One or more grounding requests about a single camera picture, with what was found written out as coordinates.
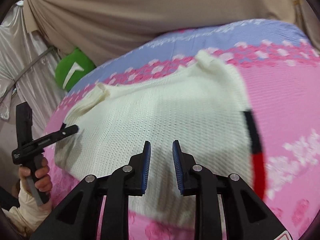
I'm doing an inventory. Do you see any white red black knit sweater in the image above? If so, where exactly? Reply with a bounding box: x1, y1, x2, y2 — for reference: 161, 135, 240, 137
54, 50, 266, 228

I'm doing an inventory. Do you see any cream sleeve forearm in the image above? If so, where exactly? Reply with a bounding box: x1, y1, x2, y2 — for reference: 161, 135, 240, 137
1, 182, 53, 238

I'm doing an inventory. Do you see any person's left hand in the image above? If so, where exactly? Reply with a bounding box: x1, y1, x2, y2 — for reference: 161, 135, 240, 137
18, 156, 53, 212

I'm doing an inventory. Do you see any green plush pillow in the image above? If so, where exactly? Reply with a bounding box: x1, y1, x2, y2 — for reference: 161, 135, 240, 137
55, 48, 96, 92

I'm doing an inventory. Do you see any silver satin curtain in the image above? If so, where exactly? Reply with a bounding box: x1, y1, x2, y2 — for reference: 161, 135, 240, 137
1, 1, 66, 135

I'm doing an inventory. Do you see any beige backdrop curtain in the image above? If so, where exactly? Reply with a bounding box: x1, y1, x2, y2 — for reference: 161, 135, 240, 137
23, 0, 319, 65

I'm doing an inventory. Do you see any pink floral bed sheet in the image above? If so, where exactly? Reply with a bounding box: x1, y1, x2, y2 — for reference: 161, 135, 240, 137
45, 19, 319, 239

